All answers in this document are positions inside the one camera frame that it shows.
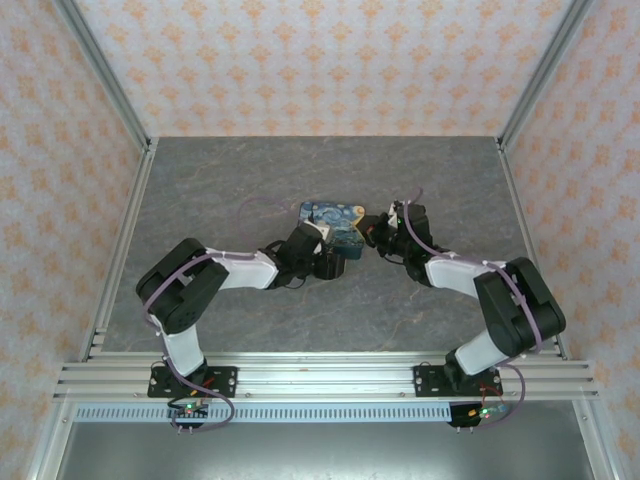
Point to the starry night print box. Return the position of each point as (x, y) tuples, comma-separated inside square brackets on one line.
[(340, 220)]

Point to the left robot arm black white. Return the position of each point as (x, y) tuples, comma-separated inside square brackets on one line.
[(180, 295)]

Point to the aluminium mounting beam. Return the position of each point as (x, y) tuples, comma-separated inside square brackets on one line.
[(325, 375)]

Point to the grey metal lower panel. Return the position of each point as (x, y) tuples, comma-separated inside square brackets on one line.
[(320, 450)]

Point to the aluminium side rail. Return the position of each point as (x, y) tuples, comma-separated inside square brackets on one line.
[(517, 200), (136, 200)]

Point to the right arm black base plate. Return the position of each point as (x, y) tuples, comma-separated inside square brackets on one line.
[(430, 380)]

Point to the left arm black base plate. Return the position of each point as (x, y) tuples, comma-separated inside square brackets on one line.
[(225, 380)]

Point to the aluminium frame post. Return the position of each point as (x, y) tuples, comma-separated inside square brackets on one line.
[(100, 70), (545, 70)]

